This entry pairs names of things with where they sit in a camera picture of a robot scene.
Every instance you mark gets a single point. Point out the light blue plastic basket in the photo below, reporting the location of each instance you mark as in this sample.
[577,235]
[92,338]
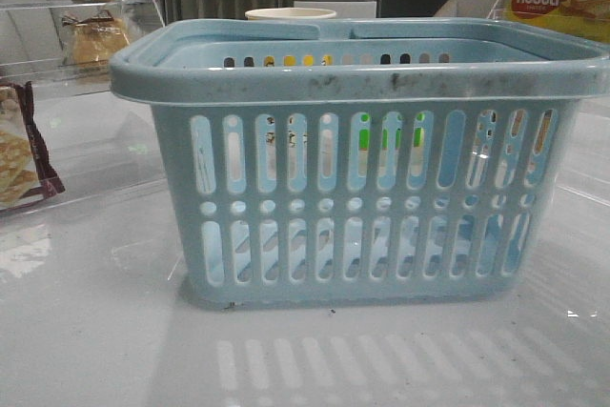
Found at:
[358,160]

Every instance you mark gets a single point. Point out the packaged bread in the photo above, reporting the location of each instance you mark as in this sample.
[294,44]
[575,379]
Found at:
[94,40]

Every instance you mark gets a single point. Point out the clear acrylic right stand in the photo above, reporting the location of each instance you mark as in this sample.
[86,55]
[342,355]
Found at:
[495,9]

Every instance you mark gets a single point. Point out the cream paper cup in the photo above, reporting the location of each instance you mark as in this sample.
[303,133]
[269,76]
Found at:
[290,14]

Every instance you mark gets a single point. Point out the clear acrylic display shelf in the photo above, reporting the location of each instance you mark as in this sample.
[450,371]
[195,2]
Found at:
[42,42]

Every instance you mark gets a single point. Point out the maroon cracker snack packet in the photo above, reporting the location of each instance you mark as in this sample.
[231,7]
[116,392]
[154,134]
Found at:
[27,176]

